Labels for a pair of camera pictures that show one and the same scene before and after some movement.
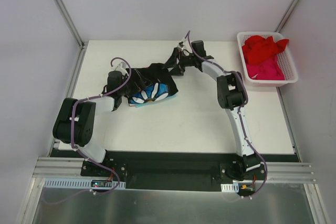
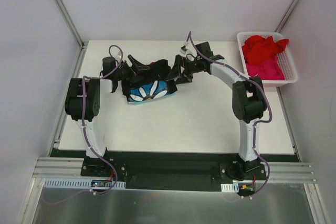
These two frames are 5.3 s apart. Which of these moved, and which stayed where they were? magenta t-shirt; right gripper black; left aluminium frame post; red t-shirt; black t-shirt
Moved: right gripper black
Stayed: red t-shirt; magenta t-shirt; black t-shirt; left aluminium frame post
